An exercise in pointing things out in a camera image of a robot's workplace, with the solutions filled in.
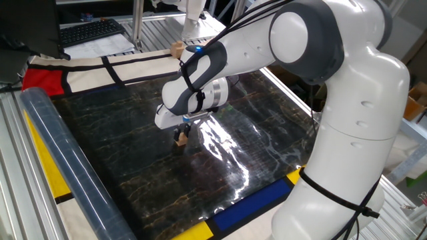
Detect aluminium frame post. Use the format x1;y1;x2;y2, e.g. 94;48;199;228
131;0;145;51
232;0;248;21

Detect cardboard box with tools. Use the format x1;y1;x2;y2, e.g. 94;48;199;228
266;65;301;86

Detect black monitor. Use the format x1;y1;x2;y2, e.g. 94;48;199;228
0;0;71;84

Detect green plastic piece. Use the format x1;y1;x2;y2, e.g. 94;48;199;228
405;169;427;187

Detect open cardboard box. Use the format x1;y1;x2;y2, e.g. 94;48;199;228
403;81;427;121

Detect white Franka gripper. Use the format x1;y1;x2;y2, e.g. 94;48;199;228
154;105;192;143

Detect black keyboard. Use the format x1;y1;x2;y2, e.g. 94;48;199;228
59;18;127;48

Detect Mondrian pattern tablecloth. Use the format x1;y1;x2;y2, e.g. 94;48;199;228
21;48;306;240

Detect white paper sheets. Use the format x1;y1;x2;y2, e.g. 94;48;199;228
63;33;136;60

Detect black marble pattern mat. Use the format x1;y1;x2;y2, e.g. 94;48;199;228
19;71;318;240

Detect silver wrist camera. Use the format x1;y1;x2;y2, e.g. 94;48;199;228
182;111;211;123

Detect notched wooden block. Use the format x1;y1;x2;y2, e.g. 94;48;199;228
169;40;185;59

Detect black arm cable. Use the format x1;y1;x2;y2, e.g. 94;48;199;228
178;0;383;240

